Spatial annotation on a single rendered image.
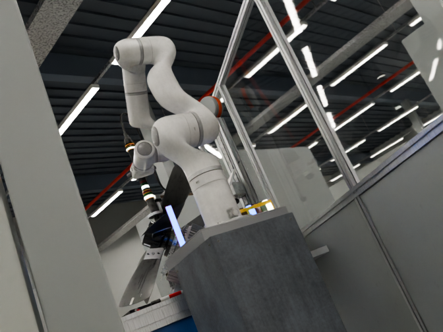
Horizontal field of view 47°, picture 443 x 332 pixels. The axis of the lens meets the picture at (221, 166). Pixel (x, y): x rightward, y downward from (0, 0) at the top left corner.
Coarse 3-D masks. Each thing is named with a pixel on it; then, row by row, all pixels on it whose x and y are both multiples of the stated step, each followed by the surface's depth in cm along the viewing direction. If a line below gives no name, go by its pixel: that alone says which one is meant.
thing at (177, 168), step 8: (176, 168) 229; (176, 176) 232; (184, 176) 237; (168, 184) 230; (176, 184) 235; (184, 184) 239; (168, 192) 233; (176, 192) 237; (184, 192) 241; (168, 200) 235; (176, 200) 238; (184, 200) 242
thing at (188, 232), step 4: (192, 224) 234; (184, 228) 234; (188, 228) 232; (192, 228) 231; (196, 228) 233; (200, 228) 233; (184, 232) 229; (188, 232) 230; (192, 232) 228; (196, 232) 230; (184, 236) 228; (188, 236) 228; (176, 248) 228
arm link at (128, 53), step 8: (120, 40) 184; (128, 40) 183; (136, 40) 184; (120, 48) 181; (128, 48) 181; (136, 48) 183; (120, 56) 182; (128, 56) 182; (136, 56) 183; (120, 64) 185; (128, 64) 185; (136, 64) 186; (128, 72) 199; (136, 72) 197; (144, 72) 203; (128, 80) 201; (136, 80) 201; (144, 80) 204; (128, 88) 202; (136, 88) 202; (144, 88) 204
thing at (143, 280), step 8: (144, 264) 226; (152, 264) 223; (136, 272) 225; (144, 272) 221; (152, 272) 219; (136, 280) 220; (144, 280) 218; (152, 280) 215; (128, 288) 222; (136, 288) 217; (144, 288) 213; (152, 288) 210; (128, 296) 217; (136, 296) 212; (144, 296) 208; (120, 304) 219; (128, 304) 213
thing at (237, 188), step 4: (232, 184) 275; (236, 184) 277; (240, 184) 280; (232, 188) 274; (236, 188) 275; (240, 188) 278; (236, 192) 274; (240, 192) 276; (244, 192) 279; (240, 196) 282
